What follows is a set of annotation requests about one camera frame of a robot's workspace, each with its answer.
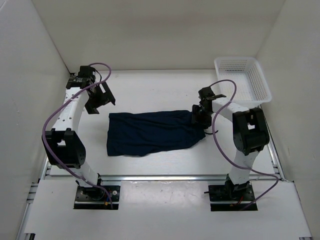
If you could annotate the aluminium front rail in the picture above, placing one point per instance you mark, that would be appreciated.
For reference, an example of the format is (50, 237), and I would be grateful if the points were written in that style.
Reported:
(139, 178)

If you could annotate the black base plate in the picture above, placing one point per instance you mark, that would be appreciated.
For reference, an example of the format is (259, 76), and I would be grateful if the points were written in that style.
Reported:
(222, 201)
(90, 198)

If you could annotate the white plastic mesh basket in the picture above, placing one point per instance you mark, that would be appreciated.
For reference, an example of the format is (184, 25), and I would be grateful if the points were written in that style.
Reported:
(246, 72)

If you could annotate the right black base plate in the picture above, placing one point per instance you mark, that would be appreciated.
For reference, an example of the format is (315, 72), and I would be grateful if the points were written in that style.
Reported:
(222, 201)

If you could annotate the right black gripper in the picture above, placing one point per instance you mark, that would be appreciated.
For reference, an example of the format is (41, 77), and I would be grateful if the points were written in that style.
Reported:
(195, 118)

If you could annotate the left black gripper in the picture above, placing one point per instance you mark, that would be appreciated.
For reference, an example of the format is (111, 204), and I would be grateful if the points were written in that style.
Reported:
(107, 94)

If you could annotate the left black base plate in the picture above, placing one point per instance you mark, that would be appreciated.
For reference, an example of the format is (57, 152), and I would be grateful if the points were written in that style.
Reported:
(90, 198)

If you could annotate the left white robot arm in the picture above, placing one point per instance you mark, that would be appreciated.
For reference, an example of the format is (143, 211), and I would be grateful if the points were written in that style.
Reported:
(62, 144)

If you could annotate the navy blue shorts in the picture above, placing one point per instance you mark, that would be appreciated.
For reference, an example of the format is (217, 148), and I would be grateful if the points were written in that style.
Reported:
(141, 134)

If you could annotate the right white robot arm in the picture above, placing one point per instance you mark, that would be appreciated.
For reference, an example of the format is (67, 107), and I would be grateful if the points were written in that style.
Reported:
(249, 130)

